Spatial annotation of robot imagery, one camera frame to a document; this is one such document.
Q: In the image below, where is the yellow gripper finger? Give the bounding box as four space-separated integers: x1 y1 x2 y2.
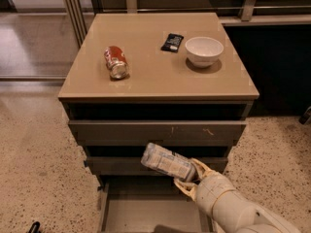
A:
190 158 214 181
174 179 197 201

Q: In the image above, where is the clear blue plastic bottle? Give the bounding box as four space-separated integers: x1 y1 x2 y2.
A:
141 143 196 182

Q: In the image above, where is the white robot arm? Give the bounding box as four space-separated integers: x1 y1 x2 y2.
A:
174 158 301 233

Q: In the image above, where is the grey open bottom drawer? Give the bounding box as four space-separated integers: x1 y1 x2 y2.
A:
98 176 218 233

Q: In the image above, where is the grey middle drawer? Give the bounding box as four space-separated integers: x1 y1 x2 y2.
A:
85 156 228 176

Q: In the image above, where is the grey drawer cabinet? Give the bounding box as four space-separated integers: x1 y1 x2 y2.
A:
57 12 260 233

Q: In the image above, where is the grey top drawer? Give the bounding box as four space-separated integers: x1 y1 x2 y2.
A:
69 120 246 147

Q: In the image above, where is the dark object at right edge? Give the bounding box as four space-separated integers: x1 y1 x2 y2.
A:
298 106 311 124

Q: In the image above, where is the white ceramic bowl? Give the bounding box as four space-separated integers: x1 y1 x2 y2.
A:
185 37 224 68

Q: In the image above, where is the black snack packet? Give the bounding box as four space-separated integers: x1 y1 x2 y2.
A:
161 33 184 52

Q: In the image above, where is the red soda can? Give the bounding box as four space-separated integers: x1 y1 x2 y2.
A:
104 46 129 80

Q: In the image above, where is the black object at floor corner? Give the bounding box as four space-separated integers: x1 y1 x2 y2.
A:
28 221 41 233

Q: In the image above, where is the metal window frame rail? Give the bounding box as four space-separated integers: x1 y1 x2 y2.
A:
57 0 311 49

